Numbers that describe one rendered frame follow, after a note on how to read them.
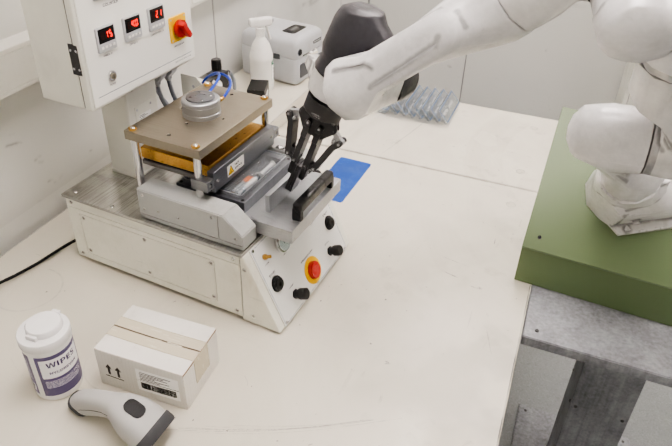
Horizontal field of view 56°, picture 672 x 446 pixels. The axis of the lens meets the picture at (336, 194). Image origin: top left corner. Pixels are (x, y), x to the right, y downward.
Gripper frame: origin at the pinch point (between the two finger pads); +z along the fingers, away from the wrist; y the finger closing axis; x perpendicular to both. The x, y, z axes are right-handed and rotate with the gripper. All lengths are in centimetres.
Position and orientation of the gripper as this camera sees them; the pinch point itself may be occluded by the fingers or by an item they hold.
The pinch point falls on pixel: (296, 174)
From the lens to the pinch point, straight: 127.5
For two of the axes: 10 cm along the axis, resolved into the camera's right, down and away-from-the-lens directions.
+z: -3.3, 7.0, 6.3
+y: 8.3, 5.4, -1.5
